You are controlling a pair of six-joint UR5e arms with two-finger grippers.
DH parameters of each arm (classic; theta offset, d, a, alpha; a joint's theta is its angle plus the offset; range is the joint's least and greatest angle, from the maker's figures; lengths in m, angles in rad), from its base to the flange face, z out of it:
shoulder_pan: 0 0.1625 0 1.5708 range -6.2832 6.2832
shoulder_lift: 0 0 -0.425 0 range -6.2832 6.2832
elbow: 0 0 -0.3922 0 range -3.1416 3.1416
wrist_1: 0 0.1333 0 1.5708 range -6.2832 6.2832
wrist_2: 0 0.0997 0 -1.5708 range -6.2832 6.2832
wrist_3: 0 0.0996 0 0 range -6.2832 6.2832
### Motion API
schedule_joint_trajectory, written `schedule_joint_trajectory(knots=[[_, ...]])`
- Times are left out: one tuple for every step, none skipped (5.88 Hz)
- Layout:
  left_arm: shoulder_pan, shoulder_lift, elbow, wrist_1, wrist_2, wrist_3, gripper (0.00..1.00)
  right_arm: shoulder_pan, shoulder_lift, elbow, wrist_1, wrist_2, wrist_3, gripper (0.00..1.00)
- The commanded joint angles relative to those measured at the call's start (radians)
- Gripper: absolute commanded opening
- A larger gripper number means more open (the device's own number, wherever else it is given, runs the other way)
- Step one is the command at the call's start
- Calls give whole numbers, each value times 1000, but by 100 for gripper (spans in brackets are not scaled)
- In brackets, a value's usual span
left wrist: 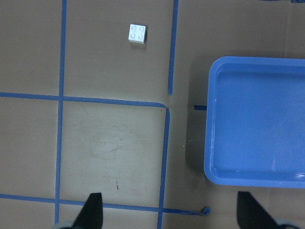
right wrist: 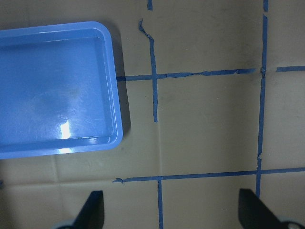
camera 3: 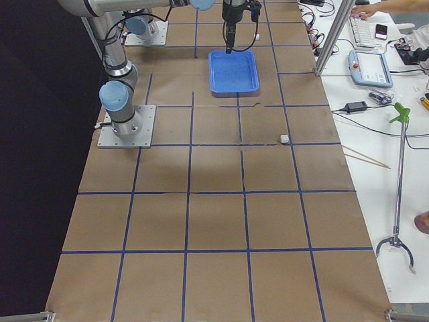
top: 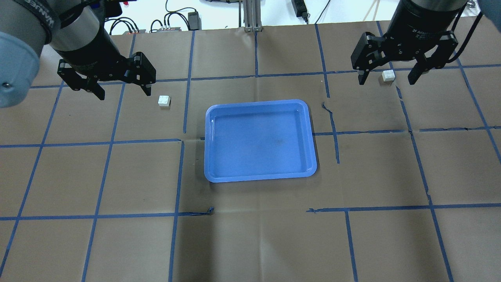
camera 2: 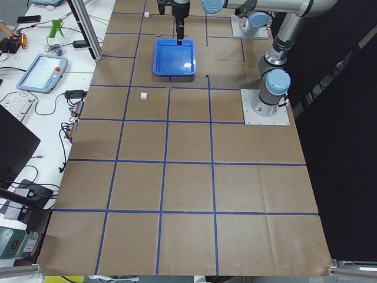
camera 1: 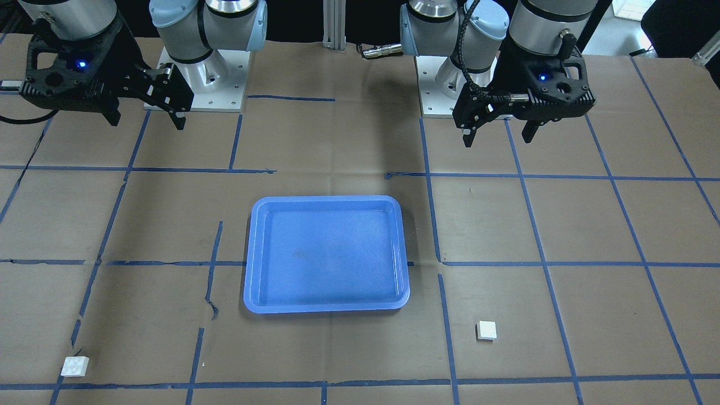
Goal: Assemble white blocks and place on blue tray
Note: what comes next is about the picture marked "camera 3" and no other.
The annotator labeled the wooden chopstick lower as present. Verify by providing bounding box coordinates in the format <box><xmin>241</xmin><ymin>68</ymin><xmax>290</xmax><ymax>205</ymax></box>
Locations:
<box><xmin>345</xmin><ymin>154</ymin><xmax>391</xmax><ymax>169</ymax></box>

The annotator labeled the black smartphone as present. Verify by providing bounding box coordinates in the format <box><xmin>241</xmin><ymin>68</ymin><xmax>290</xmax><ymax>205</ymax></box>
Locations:
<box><xmin>375</xmin><ymin>24</ymin><xmax>387</xmax><ymax>40</ymax></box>

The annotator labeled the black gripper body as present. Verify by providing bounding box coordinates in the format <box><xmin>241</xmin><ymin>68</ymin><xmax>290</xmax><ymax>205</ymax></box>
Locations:
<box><xmin>222</xmin><ymin>0</ymin><xmax>245</xmax><ymax>23</ymax></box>

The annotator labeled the black power adapter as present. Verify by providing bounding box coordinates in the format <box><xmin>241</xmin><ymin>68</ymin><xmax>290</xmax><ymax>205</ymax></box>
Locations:
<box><xmin>344</xmin><ymin>101</ymin><xmax>368</xmax><ymax>114</ymax></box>

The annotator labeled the blue plastic tray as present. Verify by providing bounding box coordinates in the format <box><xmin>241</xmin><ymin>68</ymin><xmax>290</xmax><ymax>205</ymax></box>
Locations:
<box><xmin>208</xmin><ymin>50</ymin><xmax>260</xmax><ymax>97</ymax></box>

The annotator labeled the teach pendant tablet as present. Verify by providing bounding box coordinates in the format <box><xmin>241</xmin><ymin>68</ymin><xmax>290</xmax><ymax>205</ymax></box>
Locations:
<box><xmin>348</xmin><ymin>50</ymin><xmax>393</xmax><ymax>89</ymax></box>

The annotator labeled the green handled reacher grabber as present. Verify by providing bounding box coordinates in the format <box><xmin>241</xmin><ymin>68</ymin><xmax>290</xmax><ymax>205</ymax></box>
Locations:
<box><xmin>375</xmin><ymin>102</ymin><xmax>416</xmax><ymax>274</ymax></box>

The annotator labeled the person hand at desk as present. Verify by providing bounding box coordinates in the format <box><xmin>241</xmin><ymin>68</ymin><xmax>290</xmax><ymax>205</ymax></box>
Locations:
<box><xmin>351</xmin><ymin>4</ymin><xmax>378</xmax><ymax>20</ymax></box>

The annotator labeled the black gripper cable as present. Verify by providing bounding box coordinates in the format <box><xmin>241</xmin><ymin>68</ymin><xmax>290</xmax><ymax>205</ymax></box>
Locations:
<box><xmin>231</xmin><ymin>0</ymin><xmax>263</xmax><ymax>52</ymax></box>

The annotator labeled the white keyboard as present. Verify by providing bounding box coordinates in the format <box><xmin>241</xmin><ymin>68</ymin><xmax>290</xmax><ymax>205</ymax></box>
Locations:
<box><xmin>349</xmin><ymin>16</ymin><xmax>376</xmax><ymax>50</ymax></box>

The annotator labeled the aluminium frame post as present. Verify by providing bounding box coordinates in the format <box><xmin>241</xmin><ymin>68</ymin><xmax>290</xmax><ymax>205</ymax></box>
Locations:
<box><xmin>314</xmin><ymin>0</ymin><xmax>354</xmax><ymax>76</ymax></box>

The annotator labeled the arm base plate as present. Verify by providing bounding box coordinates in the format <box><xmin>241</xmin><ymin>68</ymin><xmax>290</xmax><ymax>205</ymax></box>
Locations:
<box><xmin>125</xmin><ymin>17</ymin><xmax>168</xmax><ymax>47</ymax></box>
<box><xmin>97</xmin><ymin>105</ymin><xmax>156</xmax><ymax>148</ymax></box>

